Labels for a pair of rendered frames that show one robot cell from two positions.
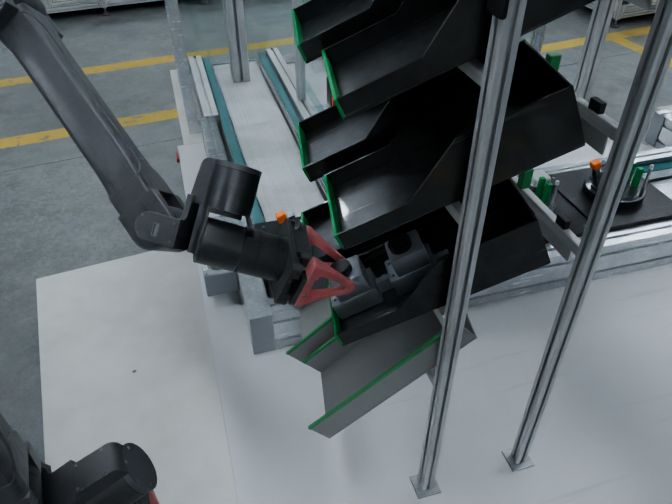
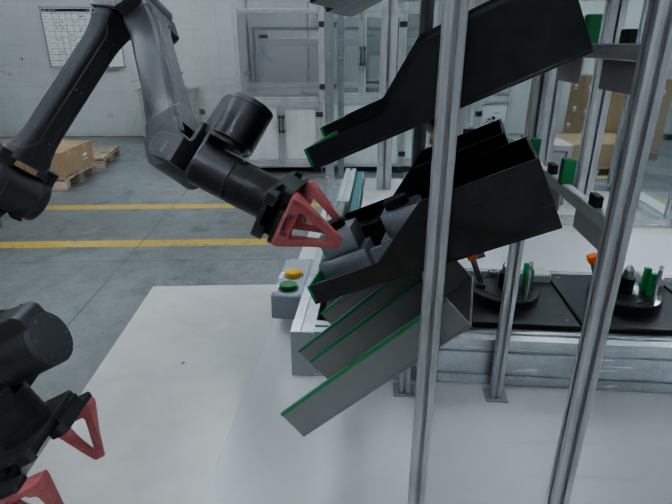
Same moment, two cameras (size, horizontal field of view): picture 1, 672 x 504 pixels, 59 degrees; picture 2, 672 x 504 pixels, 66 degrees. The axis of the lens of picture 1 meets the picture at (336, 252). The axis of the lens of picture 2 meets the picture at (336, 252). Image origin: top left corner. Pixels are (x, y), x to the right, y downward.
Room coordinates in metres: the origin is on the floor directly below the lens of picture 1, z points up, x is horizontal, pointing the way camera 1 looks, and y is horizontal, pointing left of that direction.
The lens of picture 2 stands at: (0.03, -0.22, 1.47)
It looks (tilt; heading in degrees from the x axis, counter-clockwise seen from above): 22 degrees down; 21
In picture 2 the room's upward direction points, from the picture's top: straight up
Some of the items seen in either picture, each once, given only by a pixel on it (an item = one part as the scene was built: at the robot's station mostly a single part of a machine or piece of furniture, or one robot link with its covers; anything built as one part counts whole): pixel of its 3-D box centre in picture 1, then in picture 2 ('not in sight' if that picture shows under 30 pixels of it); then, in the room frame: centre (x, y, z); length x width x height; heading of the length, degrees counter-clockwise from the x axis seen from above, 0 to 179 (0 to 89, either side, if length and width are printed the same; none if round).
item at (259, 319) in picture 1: (231, 208); (327, 262); (1.23, 0.26, 0.91); 0.89 x 0.06 x 0.11; 16
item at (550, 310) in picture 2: not in sight; (506, 277); (1.08, -0.21, 1.01); 0.24 x 0.24 x 0.13; 16
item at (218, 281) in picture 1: (215, 253); (293, 286); (1.03, 0.27, 0.93); 0.21 x 0.07 x 0.06; 16
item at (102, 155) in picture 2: not in sight; (65, 157); (5.05, 5.56, 0.07); 1.20 x 0.82 x 0.14; 120
